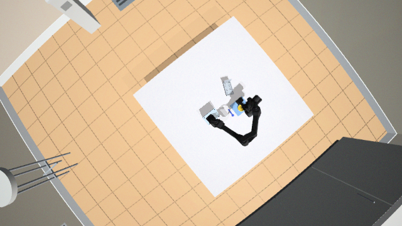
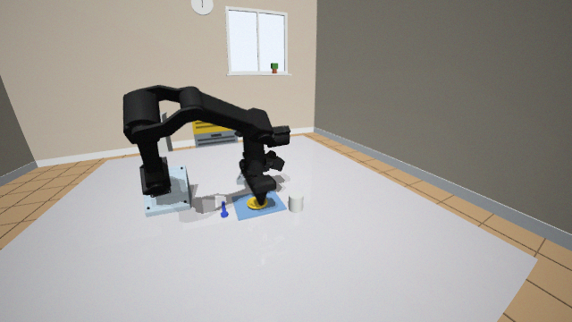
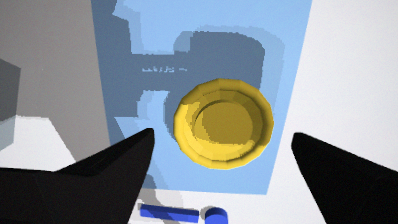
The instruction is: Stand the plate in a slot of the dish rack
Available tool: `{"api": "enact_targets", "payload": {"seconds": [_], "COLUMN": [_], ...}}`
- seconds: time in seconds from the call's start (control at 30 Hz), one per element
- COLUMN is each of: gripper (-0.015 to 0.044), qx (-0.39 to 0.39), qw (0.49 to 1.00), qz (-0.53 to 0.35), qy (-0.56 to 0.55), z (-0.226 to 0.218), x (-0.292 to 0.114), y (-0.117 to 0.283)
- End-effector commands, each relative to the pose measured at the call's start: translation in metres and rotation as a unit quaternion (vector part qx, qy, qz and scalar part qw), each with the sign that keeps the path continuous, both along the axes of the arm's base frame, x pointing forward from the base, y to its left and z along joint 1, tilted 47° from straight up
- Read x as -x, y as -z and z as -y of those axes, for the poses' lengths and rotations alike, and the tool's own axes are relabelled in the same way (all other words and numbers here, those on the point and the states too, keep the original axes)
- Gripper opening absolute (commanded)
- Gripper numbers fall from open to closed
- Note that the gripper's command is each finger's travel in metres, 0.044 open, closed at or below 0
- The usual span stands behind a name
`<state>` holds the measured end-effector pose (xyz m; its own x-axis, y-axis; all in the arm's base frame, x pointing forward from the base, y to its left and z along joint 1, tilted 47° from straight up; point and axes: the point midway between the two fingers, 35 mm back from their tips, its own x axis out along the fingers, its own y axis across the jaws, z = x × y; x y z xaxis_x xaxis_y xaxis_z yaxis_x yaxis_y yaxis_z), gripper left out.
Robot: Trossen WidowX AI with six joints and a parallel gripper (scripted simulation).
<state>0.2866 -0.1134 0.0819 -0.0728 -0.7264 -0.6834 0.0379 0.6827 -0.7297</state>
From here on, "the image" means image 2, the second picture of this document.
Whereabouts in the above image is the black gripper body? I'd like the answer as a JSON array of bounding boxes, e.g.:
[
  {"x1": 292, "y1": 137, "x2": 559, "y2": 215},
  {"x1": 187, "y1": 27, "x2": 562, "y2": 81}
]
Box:
[{"x1": 240, "y1": 150, "x2": 276, "y2": 194}]

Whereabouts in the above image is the light blue flat mat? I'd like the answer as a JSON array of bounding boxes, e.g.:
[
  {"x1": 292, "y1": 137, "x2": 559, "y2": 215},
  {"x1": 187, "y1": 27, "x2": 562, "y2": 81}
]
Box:
[{"x1": 231, "y1": 191, "x2": 287, "y2": 221}]

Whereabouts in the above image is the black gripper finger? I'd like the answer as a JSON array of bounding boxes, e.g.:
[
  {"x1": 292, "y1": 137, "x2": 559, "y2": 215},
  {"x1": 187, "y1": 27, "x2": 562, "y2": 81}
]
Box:
[
  {"x1": 252, "y1": 191, "x2": 268, "y2": 206},
  {"x1": 241, "y1": 170, "x2": 255, "y2": 188}
]

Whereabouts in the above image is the yellow round plate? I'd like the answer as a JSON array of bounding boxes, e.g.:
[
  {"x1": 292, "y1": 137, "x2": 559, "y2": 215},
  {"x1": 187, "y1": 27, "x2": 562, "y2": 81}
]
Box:
[{"x1": 247, "y1": 197, "x2": 267, "y2": 209}]

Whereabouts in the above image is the white cylinder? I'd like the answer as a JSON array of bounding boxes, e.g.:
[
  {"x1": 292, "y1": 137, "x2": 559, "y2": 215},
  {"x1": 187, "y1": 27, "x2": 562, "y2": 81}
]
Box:
[{"x1": 289, "y1": 191, "x2": 304, "y2": 213}]

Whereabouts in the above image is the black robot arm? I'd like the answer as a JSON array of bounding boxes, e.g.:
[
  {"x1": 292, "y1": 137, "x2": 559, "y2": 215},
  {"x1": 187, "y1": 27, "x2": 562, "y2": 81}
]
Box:
[{"x1": 122, "y1": 85, "x2": 290, "y2": 198}]

